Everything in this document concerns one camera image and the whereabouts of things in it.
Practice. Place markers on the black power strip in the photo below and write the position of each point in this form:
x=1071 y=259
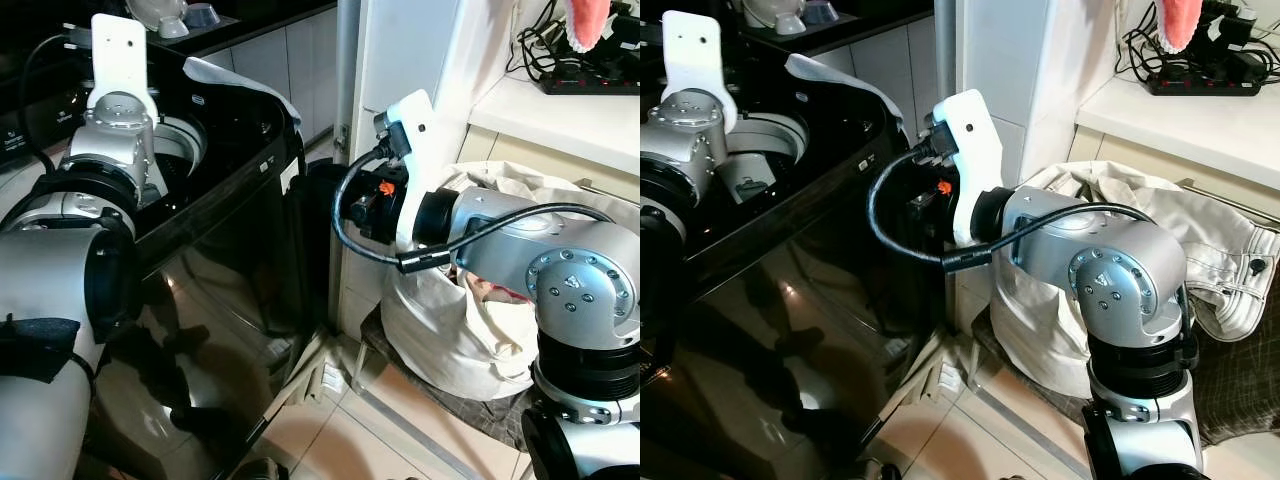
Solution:
x=590 y=82
x=1200 y=84

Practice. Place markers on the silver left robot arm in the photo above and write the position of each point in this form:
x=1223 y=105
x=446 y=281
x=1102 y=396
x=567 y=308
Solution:
x=40 y=260
x=682 y=140

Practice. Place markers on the grey bowl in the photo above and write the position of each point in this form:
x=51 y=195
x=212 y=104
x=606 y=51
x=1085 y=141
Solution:
x=203 y=16
x=822 y=12

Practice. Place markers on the black top-loading washing machine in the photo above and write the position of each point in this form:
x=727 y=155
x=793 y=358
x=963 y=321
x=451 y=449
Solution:
x=800 y=300
x=220 y=260

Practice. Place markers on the white counter shelf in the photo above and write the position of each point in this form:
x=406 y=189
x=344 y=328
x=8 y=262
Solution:
x=1180 y=130
x=560 y=125

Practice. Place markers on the cream denim trousers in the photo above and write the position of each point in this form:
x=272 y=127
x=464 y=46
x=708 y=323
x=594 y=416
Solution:
x=1240 y=260

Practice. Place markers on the cream cloth garment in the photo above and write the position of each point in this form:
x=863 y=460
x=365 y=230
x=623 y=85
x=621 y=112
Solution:
x=1040 y=340
x=450 y=340

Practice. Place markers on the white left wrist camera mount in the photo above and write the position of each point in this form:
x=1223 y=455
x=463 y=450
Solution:
x=690 y=55
x=118 y=55

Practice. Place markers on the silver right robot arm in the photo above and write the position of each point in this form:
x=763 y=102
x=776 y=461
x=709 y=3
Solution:
x=560 y=270
x=1100 y=260

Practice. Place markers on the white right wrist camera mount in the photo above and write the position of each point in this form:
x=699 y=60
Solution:
x=412 y=130
x=970 y=140

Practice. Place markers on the pink patterned garment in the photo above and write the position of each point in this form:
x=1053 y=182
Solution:
x=490 y=288

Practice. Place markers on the white ceramic pot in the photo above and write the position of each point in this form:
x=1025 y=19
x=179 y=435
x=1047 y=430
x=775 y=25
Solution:
x=158 y=15
x=775 y=12

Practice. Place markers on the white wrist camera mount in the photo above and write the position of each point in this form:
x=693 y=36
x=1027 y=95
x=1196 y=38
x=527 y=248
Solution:
x=970 y=140
x=118 y=55
x=690 y=55
x=412 y=130

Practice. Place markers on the white cloth sheet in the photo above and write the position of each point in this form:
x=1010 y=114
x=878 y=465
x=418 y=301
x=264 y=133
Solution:
x=250 y=88
x=850 y=85

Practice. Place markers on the pink rubber glove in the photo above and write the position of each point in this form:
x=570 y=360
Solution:
x=1180 y=22
x=588 y=20

